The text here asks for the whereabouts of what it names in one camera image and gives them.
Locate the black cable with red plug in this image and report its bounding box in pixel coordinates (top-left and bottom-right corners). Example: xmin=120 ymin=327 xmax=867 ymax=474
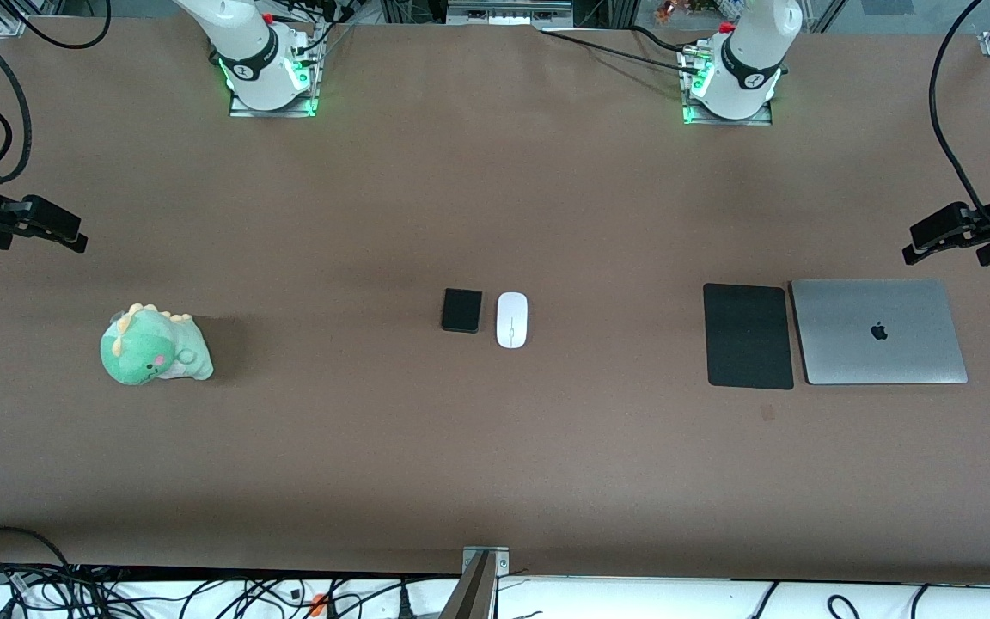
xmin=263 ymin=0 xmax=358 ymax=68

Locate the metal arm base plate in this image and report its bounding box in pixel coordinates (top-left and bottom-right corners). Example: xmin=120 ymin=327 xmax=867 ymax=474
xmin=681 ymin=99 xmax=776 ymax=127
xmin=229 ymin=86 xmax=321 ymax=119

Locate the black cable loop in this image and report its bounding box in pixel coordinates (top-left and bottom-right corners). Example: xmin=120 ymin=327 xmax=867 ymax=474
xmin=0 ymin=526 xmax=75 ymax=594

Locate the silver closed laptop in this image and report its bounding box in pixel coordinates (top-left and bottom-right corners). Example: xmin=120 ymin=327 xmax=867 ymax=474
xmin=791 ymin=279 xmax=969 ymax=386

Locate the black mouse pad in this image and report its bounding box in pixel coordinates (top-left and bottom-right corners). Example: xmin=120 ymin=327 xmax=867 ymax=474
xmin=703 ymin=283 xmax=795 ymax=390

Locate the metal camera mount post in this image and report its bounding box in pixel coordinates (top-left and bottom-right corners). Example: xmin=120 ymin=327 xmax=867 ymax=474
xmin=442 ymin=546 xmax=510 ymax=619

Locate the white computer mouse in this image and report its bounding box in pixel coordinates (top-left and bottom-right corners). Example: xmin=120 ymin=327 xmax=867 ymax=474
xmin=496 ymin=292 xmax=529 ymax=349

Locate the grey metal device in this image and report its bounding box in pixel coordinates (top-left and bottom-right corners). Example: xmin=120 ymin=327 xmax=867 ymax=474
xmin=446 ymin=0 xmax=573 ymax=25

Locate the small black square box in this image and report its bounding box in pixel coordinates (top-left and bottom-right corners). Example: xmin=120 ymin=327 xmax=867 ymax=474
xmin=441 ymin=288 xmax=484 ymax=334

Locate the white lower board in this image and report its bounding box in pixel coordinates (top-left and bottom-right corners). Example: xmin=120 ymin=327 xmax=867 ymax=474
xmin=0 ymin=574 xmax=990 ymax=619

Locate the long black cable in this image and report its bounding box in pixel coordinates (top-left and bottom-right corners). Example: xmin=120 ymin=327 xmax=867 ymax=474
xmin=929 ymin=0 xmax=990 ymax=226

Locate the green dinosaur plush toy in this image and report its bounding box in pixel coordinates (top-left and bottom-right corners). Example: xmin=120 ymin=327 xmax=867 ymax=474
xmin=100 ymin=303 xmax=215 ymax=386

